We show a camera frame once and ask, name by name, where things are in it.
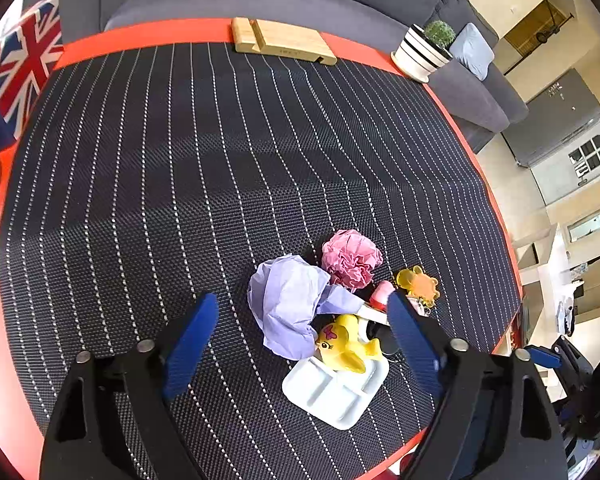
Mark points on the black striped table mat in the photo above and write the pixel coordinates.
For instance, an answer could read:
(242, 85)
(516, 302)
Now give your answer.
(205, 199)

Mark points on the yellow duck toy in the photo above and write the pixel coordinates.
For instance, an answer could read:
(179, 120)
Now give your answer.
(340, 348)

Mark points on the white divided plastic container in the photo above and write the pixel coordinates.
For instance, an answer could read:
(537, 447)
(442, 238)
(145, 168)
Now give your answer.
(333, 396)

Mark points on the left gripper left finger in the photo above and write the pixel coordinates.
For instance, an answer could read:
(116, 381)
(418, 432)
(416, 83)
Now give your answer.
(85, 439)

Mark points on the black retractable badge reel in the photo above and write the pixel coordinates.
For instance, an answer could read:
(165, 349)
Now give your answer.
(388, 345)

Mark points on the purple paper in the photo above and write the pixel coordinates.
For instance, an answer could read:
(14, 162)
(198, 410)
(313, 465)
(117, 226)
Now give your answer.
(285, 294)

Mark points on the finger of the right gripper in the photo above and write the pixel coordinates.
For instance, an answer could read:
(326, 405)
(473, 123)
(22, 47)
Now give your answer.
(544, 356)

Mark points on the union jack tissue box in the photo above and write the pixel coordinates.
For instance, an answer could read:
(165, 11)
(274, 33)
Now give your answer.
(28, 55)

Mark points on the wooden stand block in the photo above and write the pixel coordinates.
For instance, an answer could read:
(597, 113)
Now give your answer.
(280, 39)

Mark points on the potted cactus striped pot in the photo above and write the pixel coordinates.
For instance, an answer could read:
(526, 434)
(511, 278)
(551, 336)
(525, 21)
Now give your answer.
(417, 57)

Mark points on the orange turtle toy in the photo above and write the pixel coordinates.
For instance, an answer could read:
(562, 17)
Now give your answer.
(419, 285)

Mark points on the grey refrigerator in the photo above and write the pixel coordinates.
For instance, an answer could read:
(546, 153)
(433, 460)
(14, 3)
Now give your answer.
(561, 111)

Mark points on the dark grey sofa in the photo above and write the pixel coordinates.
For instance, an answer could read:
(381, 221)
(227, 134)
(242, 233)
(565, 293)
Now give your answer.
(94, 27)

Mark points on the light blue cushion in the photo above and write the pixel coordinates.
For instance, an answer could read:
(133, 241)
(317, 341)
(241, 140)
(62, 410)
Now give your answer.
(472, 51)

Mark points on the pink plush keychain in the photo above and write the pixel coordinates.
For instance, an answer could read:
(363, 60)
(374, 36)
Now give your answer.
(379, 298)

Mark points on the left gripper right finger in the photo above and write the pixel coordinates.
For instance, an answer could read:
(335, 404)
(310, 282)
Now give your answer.
(493, 419)

